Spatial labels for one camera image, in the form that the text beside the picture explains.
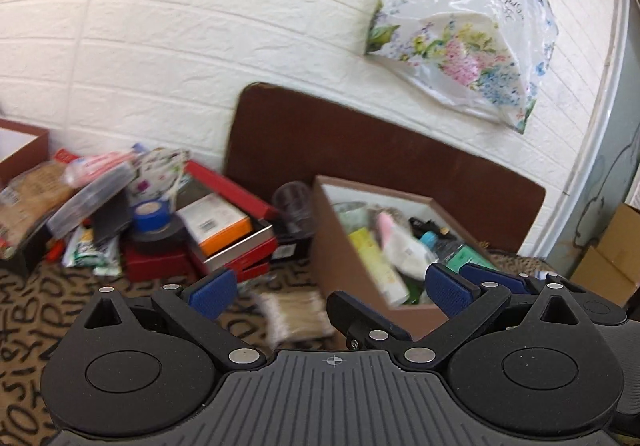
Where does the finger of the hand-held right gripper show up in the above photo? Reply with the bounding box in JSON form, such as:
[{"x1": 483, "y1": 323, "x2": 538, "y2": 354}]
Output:
[{"x1": 459, "y1": 262, "x2": 551, "y2": 297}]

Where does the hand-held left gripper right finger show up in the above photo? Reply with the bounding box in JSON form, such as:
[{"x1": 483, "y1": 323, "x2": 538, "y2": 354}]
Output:
[{"x1": 326, "y1": 263, "x2": 593, "y2": 372}]

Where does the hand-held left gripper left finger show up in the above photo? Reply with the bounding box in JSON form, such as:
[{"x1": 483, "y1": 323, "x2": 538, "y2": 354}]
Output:
[{"x1": 82, "y1": 268, "x2": 268, "y2": 372}]

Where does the orange white box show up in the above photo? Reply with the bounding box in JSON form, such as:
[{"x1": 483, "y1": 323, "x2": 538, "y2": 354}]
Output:
[{"x1": 176, "y1": 193, "x2": 253, "y2": 257}]

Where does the cotton swab pack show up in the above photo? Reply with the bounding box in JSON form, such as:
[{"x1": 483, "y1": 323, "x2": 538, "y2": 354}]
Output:
[{"x1": 252, "y1": 291, "x2": 336, "y2": 344}]

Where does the brown cardboard storage box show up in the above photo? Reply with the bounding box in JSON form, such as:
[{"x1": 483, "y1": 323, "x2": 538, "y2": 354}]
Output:
[{"x1": 311, "y1": 175, "x2": 501, "y2": 311}]

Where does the green glass bottle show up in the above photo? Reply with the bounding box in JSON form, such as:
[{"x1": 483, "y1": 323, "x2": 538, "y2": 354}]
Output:
[{"x1": 402, "y1": 276, "x2": 431, "y2": 307}]

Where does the green plastic bottle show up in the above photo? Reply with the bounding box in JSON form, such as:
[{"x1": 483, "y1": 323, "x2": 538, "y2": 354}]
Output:
[{"x1": 419, "y1": 231, "x2": 496, "y2": 273}]

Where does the red closed box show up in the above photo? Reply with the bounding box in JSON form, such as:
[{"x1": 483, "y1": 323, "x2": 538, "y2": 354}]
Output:
[{"x1": 124, "y1": 245, "x2": 197, "y2": 283}]

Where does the plain cardboard box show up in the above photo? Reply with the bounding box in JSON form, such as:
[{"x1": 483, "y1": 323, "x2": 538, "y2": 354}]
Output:
[{"x1": 570, "y1": 203, "x2": 640, "y2": 307}]

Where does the black tape roll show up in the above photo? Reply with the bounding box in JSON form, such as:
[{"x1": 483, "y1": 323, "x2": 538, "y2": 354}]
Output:
[{"x1": 131, "y1": 213, "x2": 191, "y2": 254}]

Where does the black small item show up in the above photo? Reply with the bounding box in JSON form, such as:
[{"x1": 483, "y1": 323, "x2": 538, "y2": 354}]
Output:
[{"x1": 409, "y1": 217, "x2": 451, "y2": 237}]

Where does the yellow carton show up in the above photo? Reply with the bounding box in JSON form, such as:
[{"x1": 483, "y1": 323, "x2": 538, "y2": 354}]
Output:
[{"x1": 347, "y1": 228, "x2": 411, "y2": 304}]

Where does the blue tape roll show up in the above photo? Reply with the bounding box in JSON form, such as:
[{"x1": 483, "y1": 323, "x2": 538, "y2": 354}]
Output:
[{"x1": 132, "y1": 198, "x2": 173, "y2": 234}]

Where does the black box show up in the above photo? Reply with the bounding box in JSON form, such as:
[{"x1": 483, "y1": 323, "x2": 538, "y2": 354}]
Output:
[{"x1": 272, "y1": 235, "x2": 317, "y2": 260}]

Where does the red shoe box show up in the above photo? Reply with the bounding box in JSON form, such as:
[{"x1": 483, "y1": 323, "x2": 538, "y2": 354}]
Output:
[{"x1": 182, "y1": 161, "x2": 281, "y2": 221}]

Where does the clear plastic cup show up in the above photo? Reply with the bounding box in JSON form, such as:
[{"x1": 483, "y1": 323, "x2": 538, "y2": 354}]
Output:
[{"x1": 272, "y1": 181, "x2": 316, "y2": 239}]

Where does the black flat case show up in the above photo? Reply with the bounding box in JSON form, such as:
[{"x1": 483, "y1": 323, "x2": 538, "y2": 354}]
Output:
[{"x1": 92, "y1": 191, "x2": 129, "y2": 247}]

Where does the green white snack packet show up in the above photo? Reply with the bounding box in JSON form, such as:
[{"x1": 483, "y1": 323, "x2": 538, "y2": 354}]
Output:
[{"x1": 62, "y1": 226, "x2": 123, "y2": 277}]

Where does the floral fabric pouch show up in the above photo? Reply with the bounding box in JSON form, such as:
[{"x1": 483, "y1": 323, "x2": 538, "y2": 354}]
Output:
[{"x1": 127, "y1": 148, "x2": 193, "y2": 217}]

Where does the clear plastic bag bundle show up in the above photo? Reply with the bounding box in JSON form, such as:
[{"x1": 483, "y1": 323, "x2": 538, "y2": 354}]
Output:
[{"x1": 47, "y1": 163, "x2": 136, "y2": 239}]

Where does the pink white packet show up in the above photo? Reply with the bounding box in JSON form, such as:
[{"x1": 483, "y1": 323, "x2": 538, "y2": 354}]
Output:
[{"x1": 55, "y1": 148, "x2": 136, "y2": 187}]

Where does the brown wooden headboard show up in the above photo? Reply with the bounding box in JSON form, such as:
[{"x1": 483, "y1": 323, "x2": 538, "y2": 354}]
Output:
[{"x1": 222, "y1": 82, "x2": 547, "y2": 257}]

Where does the brown snack bag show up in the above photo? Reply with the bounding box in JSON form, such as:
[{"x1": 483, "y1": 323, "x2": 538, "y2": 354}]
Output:
[{"x1": 0, "y1": 161, "x2": 76, "y2": 259}]

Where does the brown open gift box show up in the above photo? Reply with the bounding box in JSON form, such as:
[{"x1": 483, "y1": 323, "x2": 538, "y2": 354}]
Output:
[{"x1": 0, "y1": 118, "x2": 51, "y2": 187}]

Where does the floral plastic bag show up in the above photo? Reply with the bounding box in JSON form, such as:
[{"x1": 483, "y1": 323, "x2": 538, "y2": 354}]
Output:
[{"x1": 364, "y1": 0, "x2": 560, "y2": 135}]

